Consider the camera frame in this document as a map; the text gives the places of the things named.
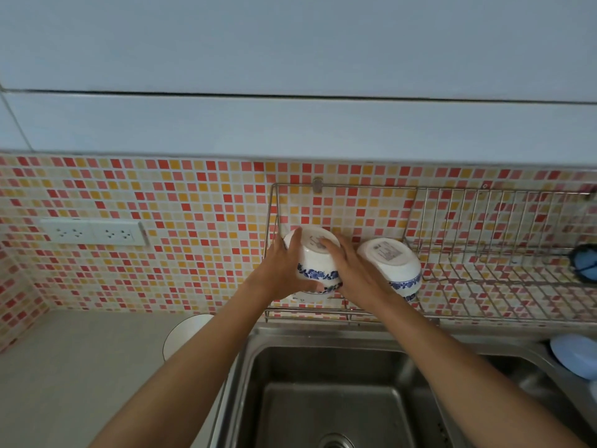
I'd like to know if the person's left hand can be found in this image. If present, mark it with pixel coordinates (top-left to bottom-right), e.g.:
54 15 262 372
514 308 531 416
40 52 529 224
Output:
252 227 325 300

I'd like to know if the person's right hand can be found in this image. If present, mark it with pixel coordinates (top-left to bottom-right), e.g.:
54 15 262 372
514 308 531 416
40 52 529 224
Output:
318 235 397 311

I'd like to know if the white bowl with blue flowers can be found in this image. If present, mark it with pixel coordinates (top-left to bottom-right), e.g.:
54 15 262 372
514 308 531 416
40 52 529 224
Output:
283 226 343 304
357 237 423 302

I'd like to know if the person's left forearm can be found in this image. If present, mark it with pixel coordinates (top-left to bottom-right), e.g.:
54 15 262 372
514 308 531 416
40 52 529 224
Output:
89 275 292 448

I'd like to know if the person's right forearm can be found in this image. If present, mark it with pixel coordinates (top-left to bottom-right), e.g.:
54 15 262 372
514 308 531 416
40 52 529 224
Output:
368 287 589 448

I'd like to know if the stainless steel sink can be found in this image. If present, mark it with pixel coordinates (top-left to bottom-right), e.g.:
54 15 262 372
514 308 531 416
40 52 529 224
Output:
210 322 597 448

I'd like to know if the white round plate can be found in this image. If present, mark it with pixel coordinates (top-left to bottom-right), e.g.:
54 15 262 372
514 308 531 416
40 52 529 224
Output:
162 314 214 362

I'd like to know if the blue round scrubber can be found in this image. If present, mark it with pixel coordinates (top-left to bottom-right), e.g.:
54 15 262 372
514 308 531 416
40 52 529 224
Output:
569 244 597 282

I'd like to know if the light blue round dish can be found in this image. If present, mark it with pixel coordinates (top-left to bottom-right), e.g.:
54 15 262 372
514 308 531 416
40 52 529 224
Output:
549 334 597 381

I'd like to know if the metal wire dish rack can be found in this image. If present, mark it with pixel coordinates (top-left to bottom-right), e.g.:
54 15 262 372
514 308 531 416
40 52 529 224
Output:
262 177 597 324

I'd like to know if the white wall cabinet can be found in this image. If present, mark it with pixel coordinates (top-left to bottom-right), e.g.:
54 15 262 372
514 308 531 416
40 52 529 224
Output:
0 0 597 166

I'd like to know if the white double wall socket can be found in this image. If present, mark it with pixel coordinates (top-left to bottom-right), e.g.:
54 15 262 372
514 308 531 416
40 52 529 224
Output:
39 218 150 248

